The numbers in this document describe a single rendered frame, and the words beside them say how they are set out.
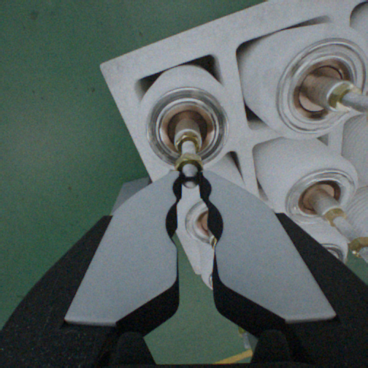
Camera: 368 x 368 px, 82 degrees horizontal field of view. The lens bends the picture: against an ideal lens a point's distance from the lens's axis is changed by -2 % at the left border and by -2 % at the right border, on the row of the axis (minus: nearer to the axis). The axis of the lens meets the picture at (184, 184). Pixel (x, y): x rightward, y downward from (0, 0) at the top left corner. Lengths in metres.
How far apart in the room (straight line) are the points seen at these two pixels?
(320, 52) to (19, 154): 0.58
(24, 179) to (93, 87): 0.30
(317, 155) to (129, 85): 0.22
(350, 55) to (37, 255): 0.84
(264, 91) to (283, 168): 0.09
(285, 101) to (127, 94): 0.17
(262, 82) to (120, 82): 0.15
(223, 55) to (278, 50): 0.07
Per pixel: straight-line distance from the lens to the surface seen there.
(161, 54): 0.27
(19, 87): 0.55
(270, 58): 0.22
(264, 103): 0.22
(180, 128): 0.18
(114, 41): 0.46
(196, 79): 0.20
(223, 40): 0.27
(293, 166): 0.26
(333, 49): 0.22
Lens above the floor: 0.44
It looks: 58 degrees down
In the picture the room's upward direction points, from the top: 179 degrees clockwise
